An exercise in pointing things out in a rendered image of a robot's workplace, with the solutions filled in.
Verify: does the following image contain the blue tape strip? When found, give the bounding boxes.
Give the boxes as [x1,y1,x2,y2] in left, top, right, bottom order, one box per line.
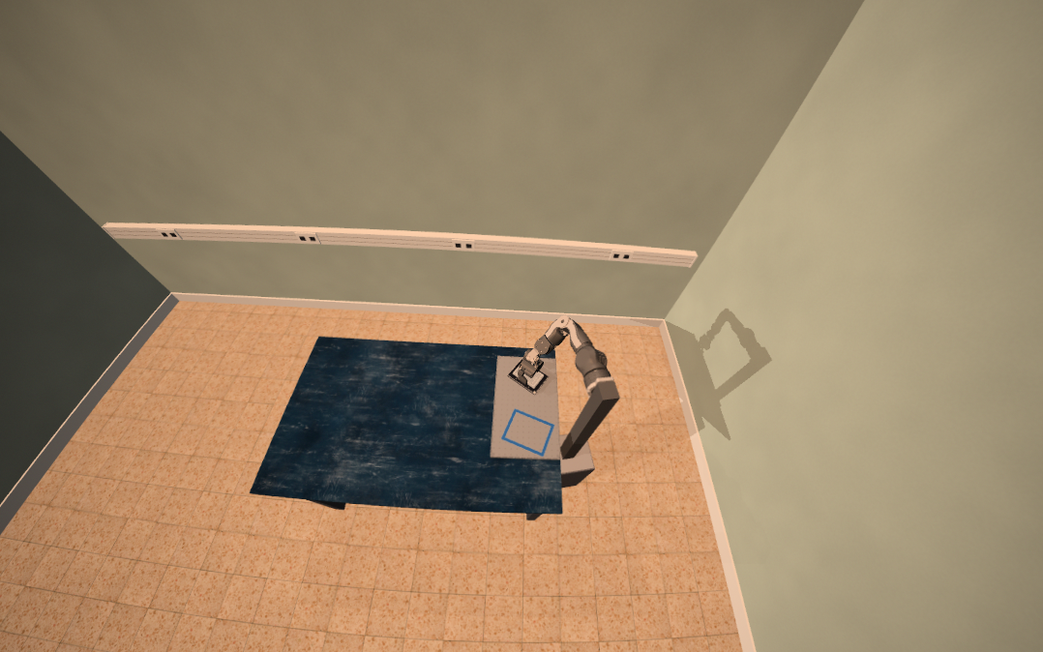
[501,409,554,457]

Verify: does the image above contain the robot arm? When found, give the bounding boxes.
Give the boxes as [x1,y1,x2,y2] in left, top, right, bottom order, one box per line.
[523,315,614,399]

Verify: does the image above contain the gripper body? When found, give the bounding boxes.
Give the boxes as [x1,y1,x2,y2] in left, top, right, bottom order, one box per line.
[520,357,544,378]

